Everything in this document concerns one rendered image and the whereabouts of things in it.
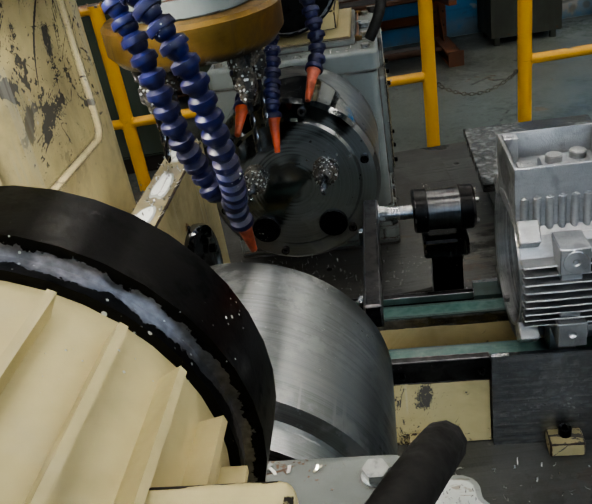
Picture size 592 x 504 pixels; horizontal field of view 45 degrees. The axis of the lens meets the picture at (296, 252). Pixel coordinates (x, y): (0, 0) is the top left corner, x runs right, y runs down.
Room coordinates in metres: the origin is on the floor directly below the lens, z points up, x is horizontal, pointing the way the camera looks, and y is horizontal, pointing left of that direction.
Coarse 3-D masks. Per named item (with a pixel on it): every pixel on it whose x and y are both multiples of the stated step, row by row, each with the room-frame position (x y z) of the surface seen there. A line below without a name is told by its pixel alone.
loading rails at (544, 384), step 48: (480, 288) 0.76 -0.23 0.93; (384, 336) 0.74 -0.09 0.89; (432, 336) 0.73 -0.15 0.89; (480, 336) 0.72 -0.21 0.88; (432, 384) 0.64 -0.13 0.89; (480, 384) 0.63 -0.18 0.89; (528, 384) 0.61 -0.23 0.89; (576, 384) 0.60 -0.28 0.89; (480, 432) 0.63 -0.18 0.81; (528, 432) 0.61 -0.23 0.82; (576, 432) 0.59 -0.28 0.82
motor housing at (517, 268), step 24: (504, 192) 0.70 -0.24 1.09; (504, 216) 0.76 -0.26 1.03; (504, 240) 0.76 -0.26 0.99; (504, 264) 0.75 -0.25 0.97; (528, 264) 0.61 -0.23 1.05; (552, 264) 0.60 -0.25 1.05; (504, 288) 0.72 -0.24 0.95; (528, 288) 0.60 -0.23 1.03; (552, 288) 0.60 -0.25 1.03; (576, 288) 0.59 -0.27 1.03; (528, 312) 0.60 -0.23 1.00; (552, 312) 0.59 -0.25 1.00
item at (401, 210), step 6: (408, 204) 0.84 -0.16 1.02; (384, 210) 0.84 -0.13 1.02; (390, 210) 0.84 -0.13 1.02; (396, 210) 0.84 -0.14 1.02; (402, 210) 0.83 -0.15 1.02; (408, 210) 0.83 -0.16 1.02; (384, 216) 0.84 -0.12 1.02; (390, 216) 0.83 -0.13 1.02; (396, 216) 0.83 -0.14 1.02; (402, 216) 0.83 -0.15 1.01; (408, 216) 0.83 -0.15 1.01
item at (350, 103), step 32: (256, 96) 1.00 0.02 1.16; (288, 96) 0.95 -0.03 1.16; (320, 96) 0.96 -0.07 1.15; (352, 96) 1.03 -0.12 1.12; (288, 128) 0.94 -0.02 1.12; (320, 128) 0.93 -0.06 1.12; (352, 128) 0.93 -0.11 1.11; (256, 160) 0.95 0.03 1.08; (288, 160) 0.94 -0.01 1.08; (320, 160) 0.92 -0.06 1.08; (352, 160) 0.92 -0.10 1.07; (256, 192) 0.92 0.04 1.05; (288, 192) 0.94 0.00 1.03; (320, 192) 0.93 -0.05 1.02; (352, 192) 0.92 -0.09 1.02; (256, 224) 0.94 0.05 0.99; (288, 224) 0.94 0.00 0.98; (320, 224) 0.93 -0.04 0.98; (352, 224) 0.92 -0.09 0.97
